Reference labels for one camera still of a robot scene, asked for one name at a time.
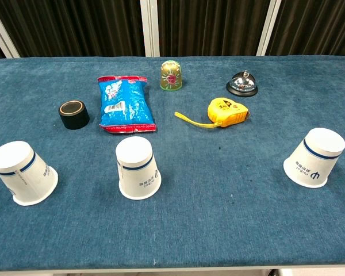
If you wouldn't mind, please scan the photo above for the blue red snack bag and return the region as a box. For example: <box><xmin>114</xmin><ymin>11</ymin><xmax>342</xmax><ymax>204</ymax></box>
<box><xmin>97</xmin><ymin>75</ymin><xmax>158</xmax><ymax>135</ymax></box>

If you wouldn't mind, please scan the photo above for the yellow tape measure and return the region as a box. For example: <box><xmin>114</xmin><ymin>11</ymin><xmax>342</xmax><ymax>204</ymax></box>
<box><xmin>174</xmin><ymin>97</ymin><xmax>250</xmax><ymax>128</ymax></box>

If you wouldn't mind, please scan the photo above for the blue tablecloth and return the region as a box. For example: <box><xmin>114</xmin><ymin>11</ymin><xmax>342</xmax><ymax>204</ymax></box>
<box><xmin>0</xmin><ymin>55</ymin><xmax>345</xmax><ymax>270</ymax></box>

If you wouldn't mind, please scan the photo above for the white frame post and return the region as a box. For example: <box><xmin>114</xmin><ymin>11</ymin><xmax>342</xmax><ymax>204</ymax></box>
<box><xmin>255</xmin><ymin>0</ymin><xmax>283</xmax><ymax>57</ymax></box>
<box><xmin>0</xmin><ymin>2</ymin><xmax>21</xmax><ymax>59</ymax></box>
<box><xmin>139</xmin><ymin>0</ymin><xmax>161</xmax><ymax>58</ymax></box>

